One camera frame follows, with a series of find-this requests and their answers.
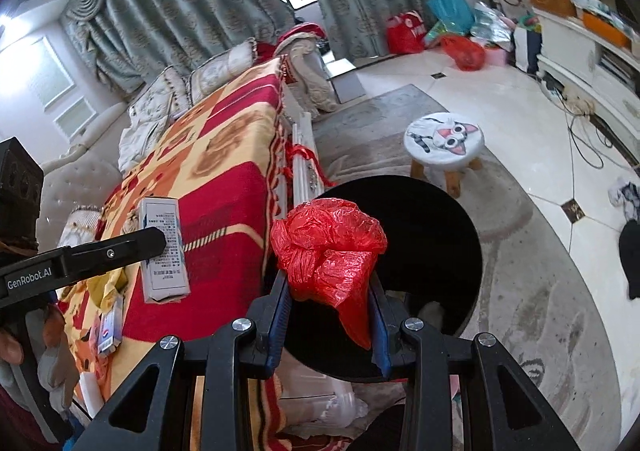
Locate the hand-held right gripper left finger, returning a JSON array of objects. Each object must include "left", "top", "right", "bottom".
[{"left": 65, "top": 271, "right": 292, "bottom": 451}]

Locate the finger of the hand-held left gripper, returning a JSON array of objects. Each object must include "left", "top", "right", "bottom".
[{"left": 59, "top": 227, "right": 168, "bottom": 284}]

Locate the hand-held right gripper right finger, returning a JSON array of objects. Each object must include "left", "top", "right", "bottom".
[{"left": 369, "top": 278, "right": 581, "bottom": 451}]

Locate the white medicine box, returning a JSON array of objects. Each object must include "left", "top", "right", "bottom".
[{"left": 136, "top": 197, "right": 192, "bottom": 304}]

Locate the red plastic bag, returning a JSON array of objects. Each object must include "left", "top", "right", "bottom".
[
  {"left": 440, "top": 34, "right": 487, "bottom": 72},
  {"left": 270, "top": 198, "right": 388, "bottom": 351}
]

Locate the person's left hand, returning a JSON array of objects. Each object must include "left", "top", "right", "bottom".
[{"left": 0, "top": 303, "right": 81, "bottom": 412}]

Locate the beaded roll cushion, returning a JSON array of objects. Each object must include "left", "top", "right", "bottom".
[{"left": 57, "top": 205, "right": 106, "bottom": 252}]

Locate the small blue white carton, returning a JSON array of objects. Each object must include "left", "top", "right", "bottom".
[{"left": 95, "top": 293, "right": 125, "bottom": 358}]

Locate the white tufted sofa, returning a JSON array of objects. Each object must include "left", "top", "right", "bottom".
[{"left": 35, "top": 36, "right": 346, "bottom": 412}]

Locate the white plastic bag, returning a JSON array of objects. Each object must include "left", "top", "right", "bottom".
[{"left": 277, "top": 361, "right": 371, "bottom": 437}]

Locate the red orange printed blanket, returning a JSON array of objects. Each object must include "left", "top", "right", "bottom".
[{"left": 57, "top": 58, "right": 301, "bottom": 451}]

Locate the white embroidered cushion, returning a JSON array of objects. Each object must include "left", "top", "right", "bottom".
[
  {"left": 187, "top": 40, "right": 258, "bottom": 106},
  {"left": 120, "top": 68, "right": 193, "bottom": 172}
]

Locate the grey round rug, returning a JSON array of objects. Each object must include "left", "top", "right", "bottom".
[{"left": 310, "top": 83, "right": 621, "bottom": 451}]

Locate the red ribbon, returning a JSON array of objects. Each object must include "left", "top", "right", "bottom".
[{"left": 285, "top": 143, "right": 341, "bottom": 186}]

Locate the cat print wooden stool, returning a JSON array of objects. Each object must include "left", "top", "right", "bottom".
[{"left": 404, "top": 113, "right": 487, "bottom": 198}]

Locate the black cloth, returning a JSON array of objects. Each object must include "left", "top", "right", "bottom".
[{"left": 618, "top": 220, "right": 640, "bottom": 301}]

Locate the white blue cloth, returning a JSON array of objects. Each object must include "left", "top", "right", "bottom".
[{"left": 607, "top": 178, "right": 640, "bottom": 222}]

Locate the red cloth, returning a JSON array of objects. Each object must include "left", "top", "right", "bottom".
[{"left": 277, "top": 22, "right": 328, "bottom": 48}]

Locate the tied red plastic bag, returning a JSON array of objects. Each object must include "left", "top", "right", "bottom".
[{"left": 440, "top": 34, "right": 487, "bottom": 72}]

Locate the white power strip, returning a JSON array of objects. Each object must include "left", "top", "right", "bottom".
[{"left": 540, "top": 76, "right": 596, "bottom": 116}]

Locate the red shopping bag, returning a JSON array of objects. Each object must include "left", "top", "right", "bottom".
[{"left": 386, "top": 11, "right": 427, "bottom": 56}]

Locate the blue white striped bag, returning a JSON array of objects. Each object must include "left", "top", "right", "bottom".
[{"left": 512, "top": 26, "right": 543, "bottom": 74}]

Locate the silver foil bag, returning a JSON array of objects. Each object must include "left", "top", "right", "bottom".
[{"left": 470, "top": 1, "right": 516, "bottom": 42}]

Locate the teal gift bag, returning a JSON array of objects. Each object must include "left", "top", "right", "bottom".
[{"left": 426, "top": 0, "right": 475, "bottom": 34}]

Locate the white cabinet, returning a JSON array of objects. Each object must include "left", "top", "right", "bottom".
[{"left": 530, "top": 6, "right": 640, "bottom": 166}]

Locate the black cable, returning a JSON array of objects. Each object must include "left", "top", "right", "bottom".
[{"left": 565, "top": 111, "right": 640, "bottom": 172}]

